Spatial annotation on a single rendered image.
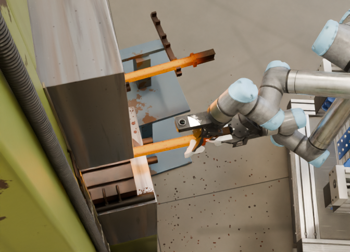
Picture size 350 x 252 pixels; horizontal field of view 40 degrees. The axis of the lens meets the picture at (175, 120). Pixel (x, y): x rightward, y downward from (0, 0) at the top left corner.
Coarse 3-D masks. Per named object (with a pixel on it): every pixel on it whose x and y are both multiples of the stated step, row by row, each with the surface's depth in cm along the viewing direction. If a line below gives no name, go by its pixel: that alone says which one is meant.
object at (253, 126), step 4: (240, 116) 158; (244, 116) 158; (240, 120) 158; (244, 120) 157; (248, 120) 158; (244, 124) 158; (248, 124) 159; (252, 124) 160; (256, 124) 165; (248, 128) 162; (252, 128) 162; (256, 128) 163
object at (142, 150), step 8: (224, 128) 165; (184, 136) 163; (192, 136) 163; (216, 136) 163; (152, 144) 162; (160, 144) 162; (168, 144) 162; (176, 144) 162; (184, 144) 162; (136, 152) 160; (144, 152) 161; (152, 152) 161
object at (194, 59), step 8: (192, 56) 188; (200, 56) 187; (208, 56) 189; (160, 64) 186; (168, 64) 186; (176, 64) 186; (184, 64) 187; (192, 64) 189; (136, 72) 184; (144, 72) 184; (152, 72) 184; (160, 72) 186; (128, 80) 183; (136, 80) 185
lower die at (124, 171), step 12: (96, 168) 158; (108, 168) 160; (120, 168) 160; (84, 180) 157; (96, 180) 158; (108, 180) 158; (120, 180) 159; (132, 180) 159; (96, 192) 157; (108, 192) 157; (120, 192) 157; (132, 192) 158
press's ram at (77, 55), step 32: (32, 0) 92; (64, 0) 92; (96, 0) 93; (32, 32) 89; (64, 32) 89; (96, 32) 89; (64, 64) 86; (96, 64) 86; (64, 96) 88; (96, 96) 90; (64, 128) 98; (96, 128) 102; (128, 128) 105; (96, 160) 116
